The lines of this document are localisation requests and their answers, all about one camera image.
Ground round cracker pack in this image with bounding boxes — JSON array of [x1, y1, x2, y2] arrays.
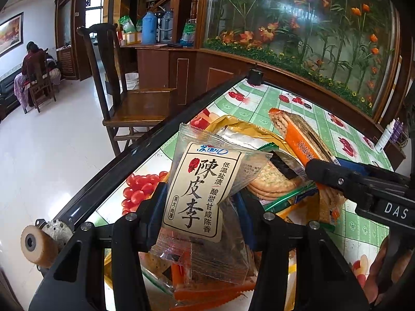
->
[[246, 144, 317, 213], [139, 252, 171, 277]]

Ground preserved plum clear bag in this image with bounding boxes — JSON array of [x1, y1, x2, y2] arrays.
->
[[150, 124, 271, 284]]

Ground blue edged cracker pack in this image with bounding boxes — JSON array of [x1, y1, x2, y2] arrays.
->
[[288, 187, 319, 205]]

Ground orange edged cracker pack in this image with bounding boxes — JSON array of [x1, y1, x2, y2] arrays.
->
[[268, 108, 345, 225]]

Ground orange soda cracker pack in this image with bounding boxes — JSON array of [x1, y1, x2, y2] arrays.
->
[[170, 264, 257, 310]]

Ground person right hand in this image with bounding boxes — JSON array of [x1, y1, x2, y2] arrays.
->
[[363, 237, 414, 305]]

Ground white spray bottle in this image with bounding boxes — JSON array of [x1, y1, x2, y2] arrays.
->
[[375, 119, 396, 153]]

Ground purple bottles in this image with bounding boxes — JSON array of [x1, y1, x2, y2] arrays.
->
[[390, 119, 404, 143]]

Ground yellow white storage box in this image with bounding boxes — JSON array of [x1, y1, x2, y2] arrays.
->
[[103, 114, 298, 311]]

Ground dark wooden chair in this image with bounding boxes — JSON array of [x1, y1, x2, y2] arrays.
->
[[77, 23, 178, 156]]

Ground brown tape roll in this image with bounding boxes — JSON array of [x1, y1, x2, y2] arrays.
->
[[20, 219, 73, 269]]

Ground wooden sideboard cabinet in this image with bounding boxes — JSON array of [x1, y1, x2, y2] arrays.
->
[[121, 44, 206, 105]]

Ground floral glass display panel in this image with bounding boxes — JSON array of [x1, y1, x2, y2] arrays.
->
[[203, 0, 399, 115]]

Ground black round cap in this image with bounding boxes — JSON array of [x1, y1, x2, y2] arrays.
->
[[247, 68, 264, 86]]

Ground seated person in red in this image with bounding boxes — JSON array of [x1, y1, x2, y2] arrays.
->
[[14, 41, 61, 114]]

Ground green snack bag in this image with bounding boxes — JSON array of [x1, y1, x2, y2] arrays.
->
[[118, 15, 136, 34]]

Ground clear water jug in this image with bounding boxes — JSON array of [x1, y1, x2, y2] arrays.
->
[[159, 10, 173, 43]]

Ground blue thermos jug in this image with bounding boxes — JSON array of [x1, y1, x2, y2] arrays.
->
[[142, 11, 157, 45]]

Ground framed wall painting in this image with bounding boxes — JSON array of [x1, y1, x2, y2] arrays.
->
[[0, 12, 24, 56]]

